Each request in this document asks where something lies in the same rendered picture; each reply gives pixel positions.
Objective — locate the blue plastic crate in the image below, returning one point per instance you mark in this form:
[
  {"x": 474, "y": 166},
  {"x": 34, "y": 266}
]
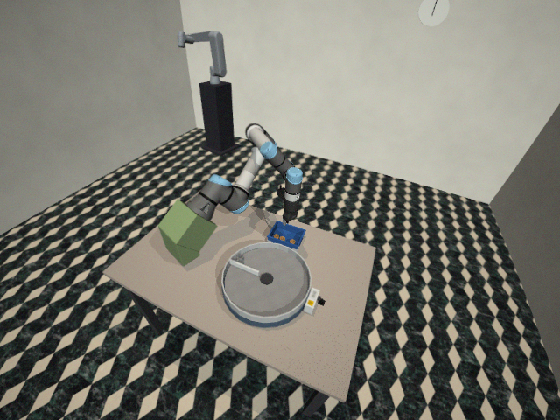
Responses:
[{"x": 289, "y": 232}]

